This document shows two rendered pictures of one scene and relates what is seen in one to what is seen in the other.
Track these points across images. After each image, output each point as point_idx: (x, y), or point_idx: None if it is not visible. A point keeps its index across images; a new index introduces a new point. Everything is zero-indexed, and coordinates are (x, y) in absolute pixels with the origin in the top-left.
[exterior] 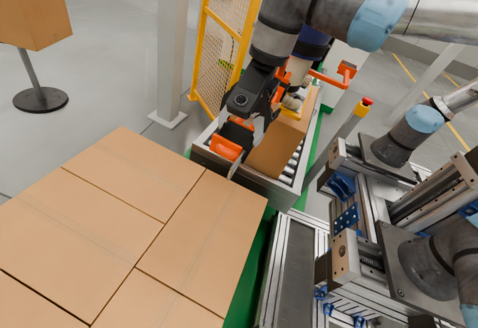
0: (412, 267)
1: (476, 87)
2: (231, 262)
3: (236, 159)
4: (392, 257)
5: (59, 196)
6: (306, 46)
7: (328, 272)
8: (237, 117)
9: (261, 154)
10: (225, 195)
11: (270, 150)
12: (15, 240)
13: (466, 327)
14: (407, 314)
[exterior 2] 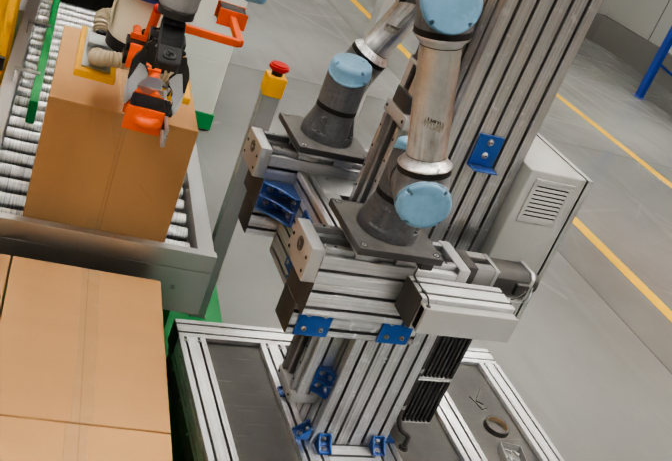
0: (370, 221)
1: (390, 21)
2: (144, 373)
3: (164, 123)
4: (351, 224)
5: None
6: None
7: (295, 295)
8: (59, 129)
9: (121, 197)
10: (78, 289)
11: (139, 183)
12: None
13: (428, 259)
14: (391, 298)
